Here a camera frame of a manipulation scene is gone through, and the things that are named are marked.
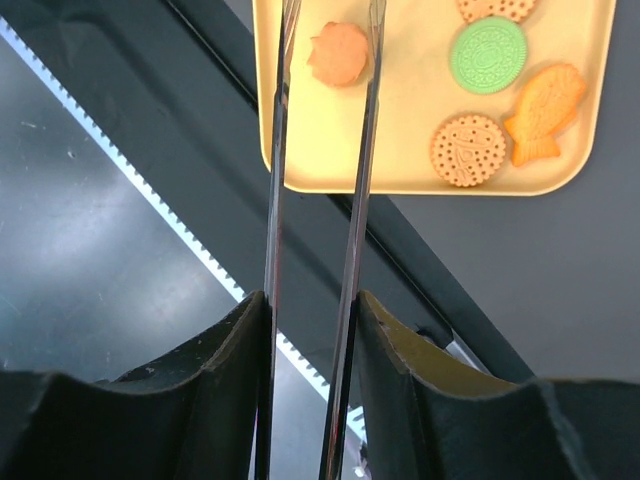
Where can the yellow tray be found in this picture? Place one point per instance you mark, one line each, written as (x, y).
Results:
(418, 95)

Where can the orange flower cookie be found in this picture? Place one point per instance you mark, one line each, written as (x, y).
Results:
(339, 54)

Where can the metal tongs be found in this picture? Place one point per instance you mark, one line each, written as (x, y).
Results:
(339, 391)

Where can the green sandwich cookie right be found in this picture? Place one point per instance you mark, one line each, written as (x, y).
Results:
(488, 55)

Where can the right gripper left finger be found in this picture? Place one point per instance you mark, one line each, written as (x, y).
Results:
(188, 414)

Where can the round dotted biscuit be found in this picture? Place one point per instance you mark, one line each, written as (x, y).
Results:
(513, 10)
(467, 150)

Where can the orange fish cookie right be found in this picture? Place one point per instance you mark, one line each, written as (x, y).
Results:
(547, 104)

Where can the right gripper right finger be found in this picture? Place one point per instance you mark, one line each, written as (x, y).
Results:
(430, 416)

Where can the toothed cable duct strip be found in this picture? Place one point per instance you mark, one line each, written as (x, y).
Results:
(355, 416)

